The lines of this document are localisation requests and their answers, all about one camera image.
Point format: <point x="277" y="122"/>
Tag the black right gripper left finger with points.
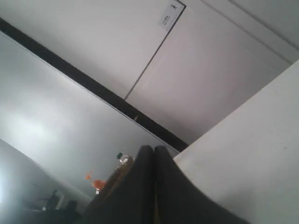
<point x="132" y="201"/>

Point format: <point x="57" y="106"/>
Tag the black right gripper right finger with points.
<point x="179" y="201"/>

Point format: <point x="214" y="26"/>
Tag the orange object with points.
<point x="96" y="183"/>

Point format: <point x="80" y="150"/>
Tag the green capped drink bottle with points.
<point x="125" y="163"/>

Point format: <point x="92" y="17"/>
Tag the white wall sign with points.
<point x="170" y="14"/>

